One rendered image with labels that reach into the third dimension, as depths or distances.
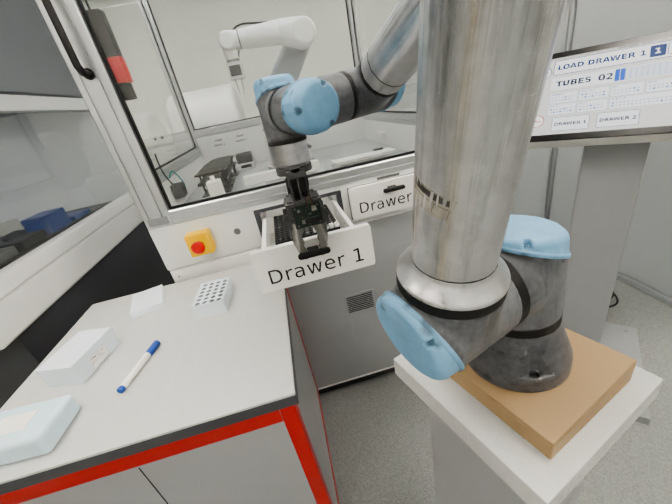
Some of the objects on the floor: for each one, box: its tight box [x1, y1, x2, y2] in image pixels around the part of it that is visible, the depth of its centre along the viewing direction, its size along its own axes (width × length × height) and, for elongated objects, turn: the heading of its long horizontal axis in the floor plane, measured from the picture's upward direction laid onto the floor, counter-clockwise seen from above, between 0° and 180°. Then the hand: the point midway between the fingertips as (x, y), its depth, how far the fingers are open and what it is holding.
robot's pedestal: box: [394, 354, 663, 504], centre depth 69 cm, size 30×30×76 cm
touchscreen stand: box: [562, 142, 651, 425], centre depth 117 cm, size 50×45×102 cm
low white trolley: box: [0, 264, 340, 504], centre depth 95 cm, size 58×62×76 cm
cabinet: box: [170, 209, 412, 394], centre depth 169 cm, size 95×103×80 cm
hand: (313, 250), depth 72 cm, fingers open, 3 cm apart
